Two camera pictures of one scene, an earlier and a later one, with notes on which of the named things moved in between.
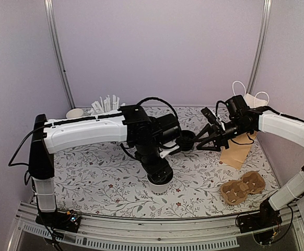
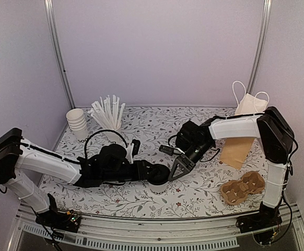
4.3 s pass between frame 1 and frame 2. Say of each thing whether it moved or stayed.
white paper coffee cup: stayed
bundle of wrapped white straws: stayed
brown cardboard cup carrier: stayed
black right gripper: moved
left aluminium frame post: stayed
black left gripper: moved
